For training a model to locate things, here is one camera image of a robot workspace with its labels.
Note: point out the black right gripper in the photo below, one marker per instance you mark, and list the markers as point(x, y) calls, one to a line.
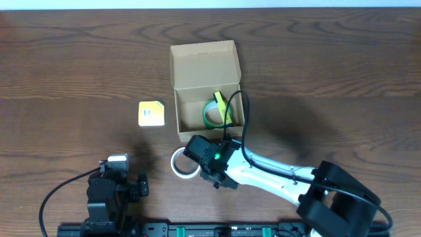
point(205, 174)

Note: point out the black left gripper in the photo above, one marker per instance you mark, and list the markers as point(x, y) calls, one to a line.
point(139, 188)

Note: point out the green tape roll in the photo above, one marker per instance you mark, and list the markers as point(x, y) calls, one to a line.
point(211, 105)

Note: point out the yellow highlighter marker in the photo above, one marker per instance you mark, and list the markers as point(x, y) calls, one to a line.
point(224, 110)

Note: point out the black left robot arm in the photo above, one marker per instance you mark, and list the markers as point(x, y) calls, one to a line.
point(109, 192)

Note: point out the white tape roll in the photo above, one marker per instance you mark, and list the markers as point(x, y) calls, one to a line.
point(177, 171)

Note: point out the yellow sticky note pad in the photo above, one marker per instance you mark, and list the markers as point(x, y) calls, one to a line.
point(151, 113)

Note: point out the open cardboard box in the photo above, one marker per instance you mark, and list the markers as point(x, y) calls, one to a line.
point(198, 70)

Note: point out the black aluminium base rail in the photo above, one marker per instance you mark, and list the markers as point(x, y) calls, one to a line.
point(286, 229)

